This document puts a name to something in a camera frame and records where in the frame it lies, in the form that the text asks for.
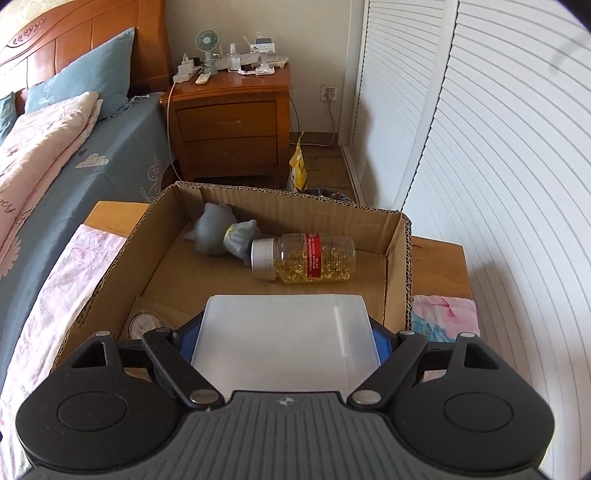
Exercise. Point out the pink floral sheet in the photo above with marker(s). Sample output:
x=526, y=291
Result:
x=60, y=286

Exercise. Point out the brown cardboard box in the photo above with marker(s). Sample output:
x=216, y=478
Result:
x=184, y=277

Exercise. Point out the bed with grey-blue sheet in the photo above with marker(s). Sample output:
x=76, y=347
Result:
x=106, y=184

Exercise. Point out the white wall socket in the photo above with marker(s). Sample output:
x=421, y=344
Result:
x=328, y=92

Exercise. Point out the blue flower-print pillow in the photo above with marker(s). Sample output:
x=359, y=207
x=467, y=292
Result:
x=83, y=74

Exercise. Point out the wooden headboard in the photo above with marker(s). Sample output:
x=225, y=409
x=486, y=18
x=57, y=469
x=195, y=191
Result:
x=78, y=41

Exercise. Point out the dark teal pillow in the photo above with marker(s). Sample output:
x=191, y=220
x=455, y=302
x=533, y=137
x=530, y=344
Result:
x=5, y=117

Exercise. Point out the clear bottle of yellow capsules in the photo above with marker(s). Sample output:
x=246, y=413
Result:
x=323, y=258

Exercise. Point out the white louvered closet door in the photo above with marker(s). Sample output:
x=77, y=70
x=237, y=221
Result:
x=392, y=92
x=508, y=184

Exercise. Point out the pink quilt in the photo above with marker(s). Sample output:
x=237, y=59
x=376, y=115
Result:
x=41, y=152

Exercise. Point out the small green desk fan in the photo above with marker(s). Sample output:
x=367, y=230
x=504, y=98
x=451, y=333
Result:
x=206, y=41

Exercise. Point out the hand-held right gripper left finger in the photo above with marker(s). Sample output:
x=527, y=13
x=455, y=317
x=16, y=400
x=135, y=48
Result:
x=184, y=344

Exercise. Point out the clear spray bottle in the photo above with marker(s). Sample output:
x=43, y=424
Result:
x=234, y=60

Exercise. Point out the white plastic bottle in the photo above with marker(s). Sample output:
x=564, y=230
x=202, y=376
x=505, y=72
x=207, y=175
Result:
x=286, y=341

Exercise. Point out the wooden nightstand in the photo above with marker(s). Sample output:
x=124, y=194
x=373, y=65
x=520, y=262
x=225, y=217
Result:
x=226, y=124

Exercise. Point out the white remote control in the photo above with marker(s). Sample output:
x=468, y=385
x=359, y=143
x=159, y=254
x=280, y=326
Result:
x=203, y=77

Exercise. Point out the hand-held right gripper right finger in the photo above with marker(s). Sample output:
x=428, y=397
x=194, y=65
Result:
x=382, y=345

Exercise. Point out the yellow bag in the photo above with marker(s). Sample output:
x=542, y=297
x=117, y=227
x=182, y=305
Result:
x=299, y=166

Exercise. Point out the clear acrylic stand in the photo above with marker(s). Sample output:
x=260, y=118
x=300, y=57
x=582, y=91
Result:
x=263, y=57

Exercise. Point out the grey mouse toy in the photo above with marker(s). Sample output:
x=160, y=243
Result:
x=207, y=230

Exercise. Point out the white power strip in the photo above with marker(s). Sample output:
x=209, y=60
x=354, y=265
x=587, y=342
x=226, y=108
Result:
x=187, y=71

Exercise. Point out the dark trash bin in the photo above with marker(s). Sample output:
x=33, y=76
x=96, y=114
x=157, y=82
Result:
x=325, y=193

